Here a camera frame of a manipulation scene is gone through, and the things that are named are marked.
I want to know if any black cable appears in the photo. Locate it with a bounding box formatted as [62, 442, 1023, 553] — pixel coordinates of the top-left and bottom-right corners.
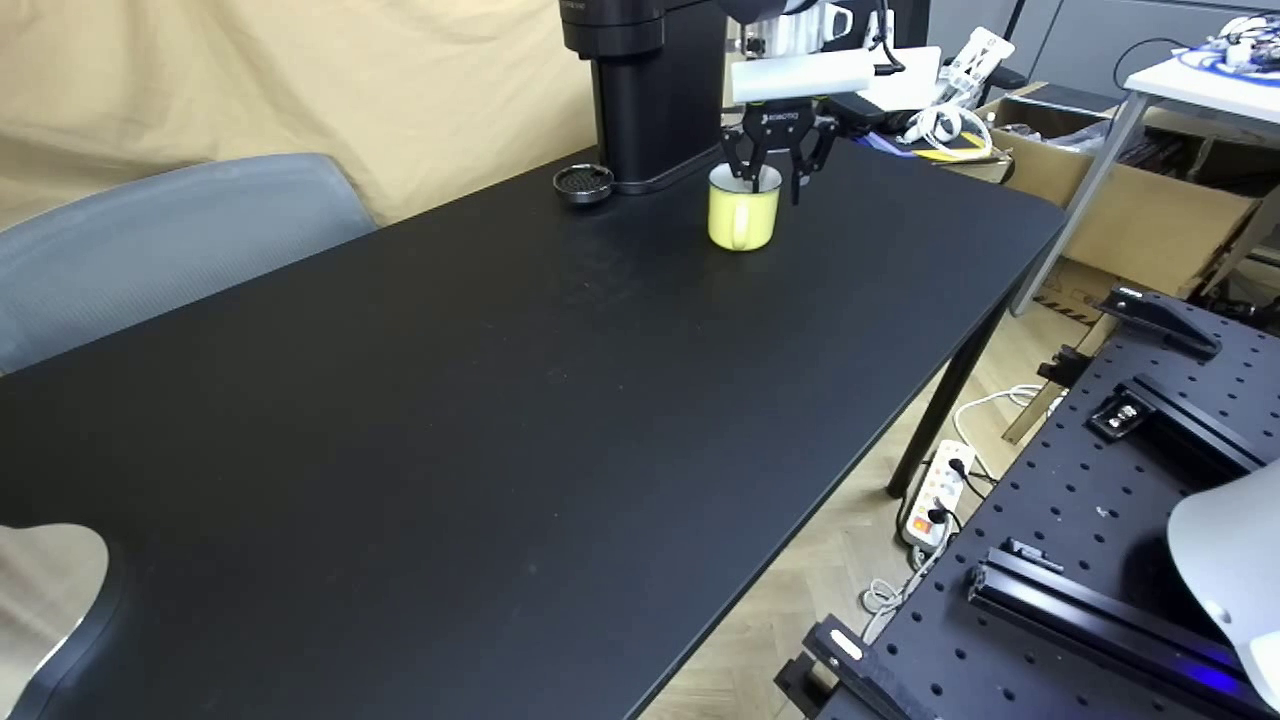
[1113, 37, 1193, 93]

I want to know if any grey office chair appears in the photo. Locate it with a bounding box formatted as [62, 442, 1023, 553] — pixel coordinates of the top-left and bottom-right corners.
[0, 152, 380, 377]

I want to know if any black coffee machine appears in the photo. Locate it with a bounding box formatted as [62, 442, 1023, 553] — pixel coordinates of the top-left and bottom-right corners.
[558, 0, 743, 197]

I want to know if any beige cloth backdrop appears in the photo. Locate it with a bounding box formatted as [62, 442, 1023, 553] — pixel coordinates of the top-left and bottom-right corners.
[0, 0, 601, 233]

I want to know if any black aluminium rail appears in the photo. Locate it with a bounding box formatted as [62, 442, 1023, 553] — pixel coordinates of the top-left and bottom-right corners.
[1085, 374, 1273, 483]
[966, 538, 1253, 717]

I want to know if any yellow cup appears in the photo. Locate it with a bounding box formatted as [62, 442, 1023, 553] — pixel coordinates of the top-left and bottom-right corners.
[707, 164, 784, 253]

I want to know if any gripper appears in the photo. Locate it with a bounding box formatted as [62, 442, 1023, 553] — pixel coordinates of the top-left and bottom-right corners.
[721, 99, 840, 207]

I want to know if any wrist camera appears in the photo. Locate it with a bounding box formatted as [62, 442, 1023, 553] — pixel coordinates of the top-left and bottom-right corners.
[730, 49, 878, 106]

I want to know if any round black drip tray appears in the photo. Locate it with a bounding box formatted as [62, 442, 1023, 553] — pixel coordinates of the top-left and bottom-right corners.
[552, 163, 615, 206]

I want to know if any white table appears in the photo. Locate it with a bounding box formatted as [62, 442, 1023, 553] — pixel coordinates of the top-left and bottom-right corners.
[1009, 40, 1280, 317]

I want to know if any black clamp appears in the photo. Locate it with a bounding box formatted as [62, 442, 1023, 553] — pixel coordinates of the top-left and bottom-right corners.
[1094, 286, 1223, 362]
[774, 614, 906, 720]

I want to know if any white power strip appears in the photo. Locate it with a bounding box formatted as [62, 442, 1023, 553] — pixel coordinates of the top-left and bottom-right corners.
[902, 439, 977, 550]

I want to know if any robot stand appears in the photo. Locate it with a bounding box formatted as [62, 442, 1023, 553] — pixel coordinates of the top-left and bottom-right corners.
[774, 285, 1280, 720]

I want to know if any coil of white cable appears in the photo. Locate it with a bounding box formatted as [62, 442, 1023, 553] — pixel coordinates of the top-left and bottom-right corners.
[898, 104, 994, 164]

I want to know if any cardboard box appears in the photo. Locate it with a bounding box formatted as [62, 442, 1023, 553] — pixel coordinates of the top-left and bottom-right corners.
[944, 84, 1263, 301]

